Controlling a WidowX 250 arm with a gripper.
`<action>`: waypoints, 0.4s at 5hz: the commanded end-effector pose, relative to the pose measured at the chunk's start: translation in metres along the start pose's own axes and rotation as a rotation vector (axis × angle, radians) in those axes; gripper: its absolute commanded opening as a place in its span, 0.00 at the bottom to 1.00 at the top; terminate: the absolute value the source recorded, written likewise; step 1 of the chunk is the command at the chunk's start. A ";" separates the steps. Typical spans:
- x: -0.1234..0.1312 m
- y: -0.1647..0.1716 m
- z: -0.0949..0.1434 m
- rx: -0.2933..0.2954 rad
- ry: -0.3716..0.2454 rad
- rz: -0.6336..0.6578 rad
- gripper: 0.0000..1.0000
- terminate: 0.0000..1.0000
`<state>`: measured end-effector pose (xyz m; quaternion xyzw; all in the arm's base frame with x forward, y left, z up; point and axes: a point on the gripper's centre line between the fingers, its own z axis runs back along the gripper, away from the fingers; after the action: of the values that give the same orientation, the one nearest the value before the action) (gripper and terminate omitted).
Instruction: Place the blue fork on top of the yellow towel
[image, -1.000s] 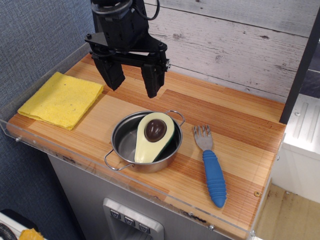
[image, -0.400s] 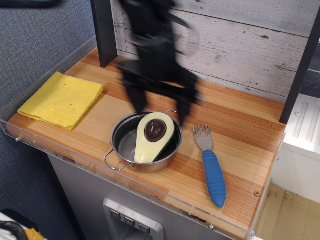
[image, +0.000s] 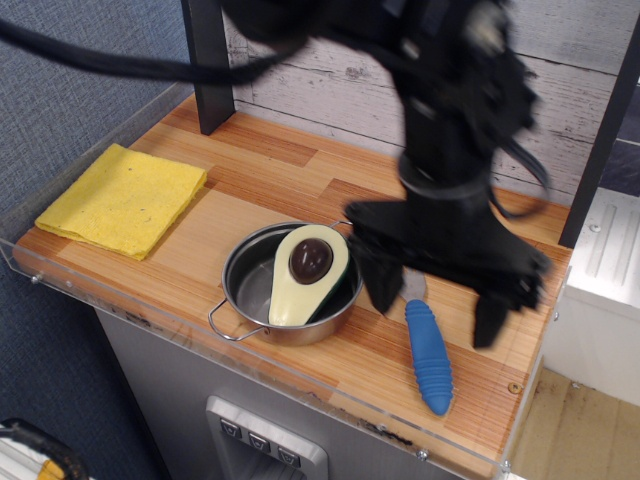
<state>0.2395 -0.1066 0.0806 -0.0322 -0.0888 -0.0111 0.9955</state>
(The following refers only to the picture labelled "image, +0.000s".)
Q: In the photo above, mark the white toy sink unit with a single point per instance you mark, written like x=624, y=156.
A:
x=593, y=337

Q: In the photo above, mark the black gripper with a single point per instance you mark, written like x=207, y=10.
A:
x=452, y=233

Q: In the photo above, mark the dark shelf post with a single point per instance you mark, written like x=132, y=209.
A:
x=612, y=119
x=206, y=40

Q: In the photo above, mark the grey toy fridge cabinet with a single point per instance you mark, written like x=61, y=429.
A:
x=171, y=383

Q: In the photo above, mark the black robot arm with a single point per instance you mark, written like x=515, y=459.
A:
x=464, y=96

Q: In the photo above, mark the yellow towel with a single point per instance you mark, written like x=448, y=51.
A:
x=124, y=202

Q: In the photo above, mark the clear acrylic guard rail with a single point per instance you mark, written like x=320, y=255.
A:
x=262, y=173

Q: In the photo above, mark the toy avocado half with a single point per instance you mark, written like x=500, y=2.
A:
x=309, y=264

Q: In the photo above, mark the small steel pot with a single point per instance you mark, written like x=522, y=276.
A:
x=247, y=282

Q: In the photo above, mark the dark right shelf post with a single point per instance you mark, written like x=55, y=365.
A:
x=612, y=119

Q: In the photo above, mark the yellow black object corner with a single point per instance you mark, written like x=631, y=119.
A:
x=28, y=452

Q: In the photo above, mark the blue handled metal fork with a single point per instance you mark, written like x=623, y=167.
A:
x=431, y=364

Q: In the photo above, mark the dark left shelf post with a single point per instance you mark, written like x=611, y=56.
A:
x=206, y=40

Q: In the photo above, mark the silver dispenser button panel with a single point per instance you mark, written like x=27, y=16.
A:
x=249, y=446

